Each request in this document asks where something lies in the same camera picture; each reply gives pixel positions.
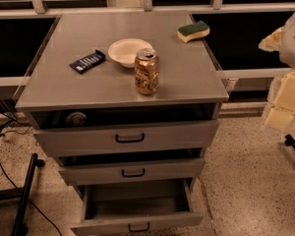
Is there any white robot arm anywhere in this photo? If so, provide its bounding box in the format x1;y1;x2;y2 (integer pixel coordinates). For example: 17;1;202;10
259;13;295;130

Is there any gold soda can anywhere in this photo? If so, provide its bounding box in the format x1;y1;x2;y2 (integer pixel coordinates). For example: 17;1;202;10
135;48;159;95

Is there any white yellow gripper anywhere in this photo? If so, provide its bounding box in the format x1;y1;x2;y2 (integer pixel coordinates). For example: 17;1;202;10
259;28;295;130

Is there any dark blue snack packet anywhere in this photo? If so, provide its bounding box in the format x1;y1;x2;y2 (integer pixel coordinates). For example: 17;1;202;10
70;50;106;74

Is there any metal window railing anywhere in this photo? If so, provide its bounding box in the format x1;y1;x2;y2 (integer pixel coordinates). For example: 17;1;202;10
0;0;295;88

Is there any grey top drawer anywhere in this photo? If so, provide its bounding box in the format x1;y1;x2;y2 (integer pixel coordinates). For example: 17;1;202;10
35;104;218;157

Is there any black stand leg left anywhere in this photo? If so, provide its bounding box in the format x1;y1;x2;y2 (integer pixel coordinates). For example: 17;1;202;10
11;153;44;236

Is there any grey drawer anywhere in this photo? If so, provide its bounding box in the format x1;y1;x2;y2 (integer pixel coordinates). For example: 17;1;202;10
72;179;203;236
60;148;205;186
35;104;218;157

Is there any black floor cable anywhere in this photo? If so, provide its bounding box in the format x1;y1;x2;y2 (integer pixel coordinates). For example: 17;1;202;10
0;111;64;236

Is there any round object in top drawer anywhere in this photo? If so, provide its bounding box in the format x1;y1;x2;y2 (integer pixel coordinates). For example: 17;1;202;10
65;111;88;127

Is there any green yellow sponge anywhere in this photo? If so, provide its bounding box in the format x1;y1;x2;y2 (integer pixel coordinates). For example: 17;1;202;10
177;21;210;43

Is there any grey metal drawer cabinet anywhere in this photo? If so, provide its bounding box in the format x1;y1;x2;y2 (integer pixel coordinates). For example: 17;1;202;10
15;10;230;192

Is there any grey middle drawer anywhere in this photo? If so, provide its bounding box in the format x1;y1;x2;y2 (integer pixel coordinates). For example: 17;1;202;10
60;148;205;186

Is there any grey bottom drawer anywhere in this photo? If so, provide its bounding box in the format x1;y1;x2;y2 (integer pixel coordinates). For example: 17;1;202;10
72;179;203;236

